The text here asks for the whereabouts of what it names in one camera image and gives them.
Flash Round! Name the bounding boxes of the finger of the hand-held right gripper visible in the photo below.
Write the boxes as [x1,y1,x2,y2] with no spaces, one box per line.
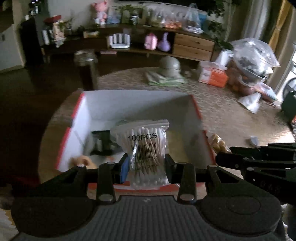
[230,142,296,158]
[215,153,296,170]

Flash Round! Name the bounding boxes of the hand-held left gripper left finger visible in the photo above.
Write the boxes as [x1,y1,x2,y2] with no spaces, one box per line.
[45,154,129,203]

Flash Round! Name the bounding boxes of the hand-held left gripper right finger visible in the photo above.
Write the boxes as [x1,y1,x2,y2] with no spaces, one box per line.
[164,153,244,203]

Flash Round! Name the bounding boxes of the cotton swab bag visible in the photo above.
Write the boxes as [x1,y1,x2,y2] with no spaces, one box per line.
[110,119,171,191]

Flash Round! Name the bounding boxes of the white cardboard box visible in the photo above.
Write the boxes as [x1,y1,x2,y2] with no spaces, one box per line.
[55,90,217,193]

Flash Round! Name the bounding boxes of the black item in box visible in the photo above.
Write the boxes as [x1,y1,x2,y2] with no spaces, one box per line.
[90,130,116,156]

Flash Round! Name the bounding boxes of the small snack packet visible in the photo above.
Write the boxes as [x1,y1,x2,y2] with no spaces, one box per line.
[208,133,232,154]

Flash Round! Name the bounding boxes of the tan rounded object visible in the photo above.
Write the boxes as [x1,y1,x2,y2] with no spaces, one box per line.
[70,155,98,169]

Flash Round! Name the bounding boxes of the white plastic bag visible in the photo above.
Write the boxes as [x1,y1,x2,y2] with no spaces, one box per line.
[237,92,262,114]

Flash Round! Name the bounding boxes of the green and orange organizer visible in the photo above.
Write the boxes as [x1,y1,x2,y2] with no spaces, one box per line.
[280,90,296,124]

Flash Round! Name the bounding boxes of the stack of colourful folders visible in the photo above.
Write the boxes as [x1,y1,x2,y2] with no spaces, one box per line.
[258,83,282,105]

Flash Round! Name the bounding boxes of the clear container with orange items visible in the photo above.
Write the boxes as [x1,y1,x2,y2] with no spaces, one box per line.
[227,62,262,97]

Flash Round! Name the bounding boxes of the orange tissue box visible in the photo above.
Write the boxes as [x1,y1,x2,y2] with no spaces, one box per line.
[198,60,230,88]

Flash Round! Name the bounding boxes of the green folded cloth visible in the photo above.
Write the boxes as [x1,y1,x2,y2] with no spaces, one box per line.
[145,69,189,87]

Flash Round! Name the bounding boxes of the large clear plastic bag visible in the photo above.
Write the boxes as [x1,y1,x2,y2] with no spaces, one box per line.
[231,38,281,80]

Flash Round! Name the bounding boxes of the white plant pot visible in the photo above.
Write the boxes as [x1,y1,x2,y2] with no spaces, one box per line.
[216,49,233,63]

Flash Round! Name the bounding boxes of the grey round lidded bowl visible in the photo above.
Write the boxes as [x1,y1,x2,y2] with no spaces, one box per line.
[158,56,182,78]

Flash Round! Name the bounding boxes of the glass jar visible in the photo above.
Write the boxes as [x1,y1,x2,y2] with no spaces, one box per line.
[73,49,99,91]

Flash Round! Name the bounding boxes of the wooden sideboard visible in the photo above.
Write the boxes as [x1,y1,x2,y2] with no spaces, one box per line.
[41,23,221,62]

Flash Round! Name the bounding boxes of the purple toy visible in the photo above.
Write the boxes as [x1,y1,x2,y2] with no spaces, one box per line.
[158,32,172,52]

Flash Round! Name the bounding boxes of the white router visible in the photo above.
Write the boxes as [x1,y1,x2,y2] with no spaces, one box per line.
[107,33,131,50]

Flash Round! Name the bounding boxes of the pink bag-shaped toy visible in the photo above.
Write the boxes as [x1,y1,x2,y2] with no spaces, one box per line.
[144,32,159,51]

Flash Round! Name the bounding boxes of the green leafy plant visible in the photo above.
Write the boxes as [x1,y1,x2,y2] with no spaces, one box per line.
[207,0,234,51]

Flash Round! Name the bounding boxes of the yellow curtain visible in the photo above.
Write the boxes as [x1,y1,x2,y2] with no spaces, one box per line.
[268,0,290,47]

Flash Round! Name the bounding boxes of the clear bags of snacks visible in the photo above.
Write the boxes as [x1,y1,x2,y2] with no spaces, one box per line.
[147,3,209,34]

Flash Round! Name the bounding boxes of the black shelf unit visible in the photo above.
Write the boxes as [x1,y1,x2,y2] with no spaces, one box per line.
[19,16,47,68]

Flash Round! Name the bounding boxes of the pink plush doll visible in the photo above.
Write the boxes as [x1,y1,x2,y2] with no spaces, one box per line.
[92,1,110,25]

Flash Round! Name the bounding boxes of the wooden photo frame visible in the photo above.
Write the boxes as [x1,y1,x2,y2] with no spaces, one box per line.
[120,6,144,24]

